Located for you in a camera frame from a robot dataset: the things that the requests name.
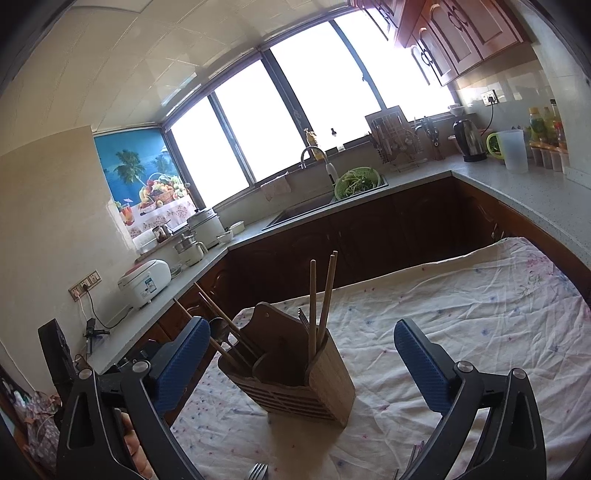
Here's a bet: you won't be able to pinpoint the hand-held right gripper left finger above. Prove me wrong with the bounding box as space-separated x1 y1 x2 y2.
55 316 212 480

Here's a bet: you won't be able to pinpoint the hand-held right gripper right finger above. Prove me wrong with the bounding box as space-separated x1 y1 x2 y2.
393 318 548 480

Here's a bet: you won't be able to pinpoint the metal spoon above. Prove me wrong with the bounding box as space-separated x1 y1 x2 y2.
209 316 236 365

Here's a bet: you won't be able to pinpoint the bamboo chopstick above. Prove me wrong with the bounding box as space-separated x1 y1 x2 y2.
193 281 254 367
198 288 265 363

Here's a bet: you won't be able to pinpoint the metal chopstick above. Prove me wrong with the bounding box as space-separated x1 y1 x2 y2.
394 445 421 480
402 440 426 480

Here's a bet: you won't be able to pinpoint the wooden slatted utensil holder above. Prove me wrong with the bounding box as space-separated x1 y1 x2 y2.
217 302 357 428

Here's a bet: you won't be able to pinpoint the person's left hand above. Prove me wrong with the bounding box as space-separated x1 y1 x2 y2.
121 411 156 480

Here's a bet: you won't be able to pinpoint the white floral tablecloth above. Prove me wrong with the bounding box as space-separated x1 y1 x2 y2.
168 236 591 480

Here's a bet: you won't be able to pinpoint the pink floral cloth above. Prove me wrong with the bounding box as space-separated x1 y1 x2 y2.
11 390 63 469

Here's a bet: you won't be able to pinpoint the white rice cooker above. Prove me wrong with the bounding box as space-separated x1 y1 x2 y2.
117 258 174 311

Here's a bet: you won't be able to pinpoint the glass electric kettle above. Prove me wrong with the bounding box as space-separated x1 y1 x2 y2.
173 233 209 269

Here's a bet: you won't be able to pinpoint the brown wooden chopstick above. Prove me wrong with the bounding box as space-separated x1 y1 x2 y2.
318 250 339 352

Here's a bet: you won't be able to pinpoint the white electric cooking pot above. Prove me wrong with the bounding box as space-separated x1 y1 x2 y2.
187 207 225 250

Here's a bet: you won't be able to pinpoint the white bowl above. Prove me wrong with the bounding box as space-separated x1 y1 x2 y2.
216 220 246 244

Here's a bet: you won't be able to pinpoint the brown wooden lower cabinets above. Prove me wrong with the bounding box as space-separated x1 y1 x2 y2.
152 178 580 333

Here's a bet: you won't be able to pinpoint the brown wooden cabinets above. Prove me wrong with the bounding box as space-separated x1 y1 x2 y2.
348 0 539 88
152 178 580 333

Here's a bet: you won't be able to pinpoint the green plastic colander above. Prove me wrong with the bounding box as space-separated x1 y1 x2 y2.
333 168 384 200

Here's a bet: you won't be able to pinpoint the steel kitchen sink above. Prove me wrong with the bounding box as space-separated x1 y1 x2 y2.
262 178 389 232

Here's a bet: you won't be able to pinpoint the pale dish cloth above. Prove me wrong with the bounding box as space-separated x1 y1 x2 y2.
259 172 293 201

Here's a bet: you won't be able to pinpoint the green leafy vegetables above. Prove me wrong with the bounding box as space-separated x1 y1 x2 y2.
342 170 377 192

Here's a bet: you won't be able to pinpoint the grey speckled countertop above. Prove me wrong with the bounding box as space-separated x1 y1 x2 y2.
85 154 591 370

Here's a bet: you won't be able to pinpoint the metal dish rack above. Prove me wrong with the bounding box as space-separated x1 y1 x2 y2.
369 117 432 174

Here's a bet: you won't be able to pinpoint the knife block with knives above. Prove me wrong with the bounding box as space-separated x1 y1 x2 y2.
422 115 446 161

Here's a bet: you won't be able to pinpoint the steel electric kettle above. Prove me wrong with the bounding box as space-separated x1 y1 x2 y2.
452 119 489 163

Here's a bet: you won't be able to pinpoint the green plastic jug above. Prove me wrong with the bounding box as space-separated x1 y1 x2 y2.
486 131 509 160

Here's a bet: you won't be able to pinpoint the translucent plastic pitcher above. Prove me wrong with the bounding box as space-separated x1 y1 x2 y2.
499 129 529 175

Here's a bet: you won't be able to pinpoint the steel kitchen faucet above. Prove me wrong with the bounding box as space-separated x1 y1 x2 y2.
300 145 338 185

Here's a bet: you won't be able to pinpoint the large kitchen window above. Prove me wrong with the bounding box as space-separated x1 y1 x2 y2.
164 7 455 210

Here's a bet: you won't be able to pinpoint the yellow-green labelled bottle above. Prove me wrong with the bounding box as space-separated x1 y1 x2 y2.
529 107 546 143

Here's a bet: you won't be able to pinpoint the red labelled sauce bottle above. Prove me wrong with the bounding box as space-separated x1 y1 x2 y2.
549 99 568 149

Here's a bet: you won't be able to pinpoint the brown wooden upper cabinets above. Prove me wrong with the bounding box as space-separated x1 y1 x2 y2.
348 0 539 88

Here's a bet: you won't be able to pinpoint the wall power socket strip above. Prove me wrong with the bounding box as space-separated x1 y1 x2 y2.
68 270 102 302

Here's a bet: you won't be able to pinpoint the tropical fruit wall poster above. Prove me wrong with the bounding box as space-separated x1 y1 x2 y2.
95 128 204 238

